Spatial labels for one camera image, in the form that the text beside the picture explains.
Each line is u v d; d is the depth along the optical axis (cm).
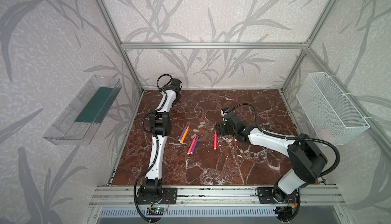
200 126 99
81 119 64
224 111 80
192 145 91
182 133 96
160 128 72
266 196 73
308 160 45
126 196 75
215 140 92
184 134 96
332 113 64
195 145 91
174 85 94
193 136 94
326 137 72
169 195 74
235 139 67
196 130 97
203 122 102
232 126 69
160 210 70
